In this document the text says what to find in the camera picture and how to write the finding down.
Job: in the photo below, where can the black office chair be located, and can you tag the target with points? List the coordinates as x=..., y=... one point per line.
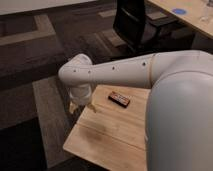
x=134, y=25

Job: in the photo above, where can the clear drinking glass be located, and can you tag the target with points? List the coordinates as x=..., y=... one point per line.
x=207, y=14

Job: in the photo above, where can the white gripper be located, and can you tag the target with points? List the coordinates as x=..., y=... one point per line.
x=80, y=95

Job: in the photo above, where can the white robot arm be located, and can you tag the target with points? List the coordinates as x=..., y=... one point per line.
x=179, y=112

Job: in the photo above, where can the blue round disc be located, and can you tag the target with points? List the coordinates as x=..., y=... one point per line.
x=179, y=11

